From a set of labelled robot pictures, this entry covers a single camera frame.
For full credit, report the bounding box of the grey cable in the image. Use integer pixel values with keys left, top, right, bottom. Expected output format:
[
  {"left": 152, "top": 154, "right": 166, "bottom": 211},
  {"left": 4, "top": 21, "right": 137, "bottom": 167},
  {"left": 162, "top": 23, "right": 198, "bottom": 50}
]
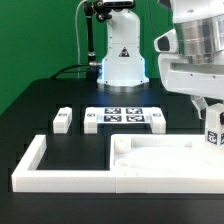
[{"left": 74, "top": 0, "right": 88, "bottom": 80}]

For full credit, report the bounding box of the white U-shaped frame fence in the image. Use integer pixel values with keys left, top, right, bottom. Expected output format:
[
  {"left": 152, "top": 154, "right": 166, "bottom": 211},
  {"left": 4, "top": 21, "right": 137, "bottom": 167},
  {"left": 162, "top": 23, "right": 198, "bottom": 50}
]
[{"left": 11, "top": 135, "right": 118, "bottom": 193}]

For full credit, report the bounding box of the marker base plate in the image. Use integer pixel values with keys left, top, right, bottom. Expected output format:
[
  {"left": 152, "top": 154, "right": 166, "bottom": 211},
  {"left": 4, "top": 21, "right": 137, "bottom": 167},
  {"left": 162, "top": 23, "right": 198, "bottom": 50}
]
[{"left": 97, "top": 107, "right": 149, "bottom": 124}]

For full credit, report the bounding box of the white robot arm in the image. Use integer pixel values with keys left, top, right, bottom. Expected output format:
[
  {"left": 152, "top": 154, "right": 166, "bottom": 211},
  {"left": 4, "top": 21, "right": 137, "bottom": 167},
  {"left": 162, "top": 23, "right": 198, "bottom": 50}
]
[{"left": 97, "top": 0, "right": 224, "bottom": 125}]

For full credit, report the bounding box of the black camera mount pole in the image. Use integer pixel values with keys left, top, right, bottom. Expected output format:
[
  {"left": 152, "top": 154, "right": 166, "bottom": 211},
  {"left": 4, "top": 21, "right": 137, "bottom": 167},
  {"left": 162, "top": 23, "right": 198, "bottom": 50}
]
[{"left": 84, "top": 1, "right": 98, "bottom": 81}]

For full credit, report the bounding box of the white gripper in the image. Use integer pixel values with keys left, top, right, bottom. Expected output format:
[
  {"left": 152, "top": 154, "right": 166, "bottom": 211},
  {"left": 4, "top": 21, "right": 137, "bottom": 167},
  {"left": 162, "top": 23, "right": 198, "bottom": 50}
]
[{"left": 154, "top": 29, "right": 224, "bottom": 125}]

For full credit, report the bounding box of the white desk top tray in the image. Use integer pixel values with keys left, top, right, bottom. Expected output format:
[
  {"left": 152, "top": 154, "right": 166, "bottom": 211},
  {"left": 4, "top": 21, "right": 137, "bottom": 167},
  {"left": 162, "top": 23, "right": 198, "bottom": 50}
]
[{"left": 110, "top": 134, "right": 224, "bottom": 194}]

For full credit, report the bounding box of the black cable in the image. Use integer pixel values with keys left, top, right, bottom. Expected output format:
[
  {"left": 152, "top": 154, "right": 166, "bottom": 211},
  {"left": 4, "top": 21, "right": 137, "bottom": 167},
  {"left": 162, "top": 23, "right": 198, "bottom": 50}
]
[{"left": 50, "top": 63, "right": 101, "bottom": 80}]

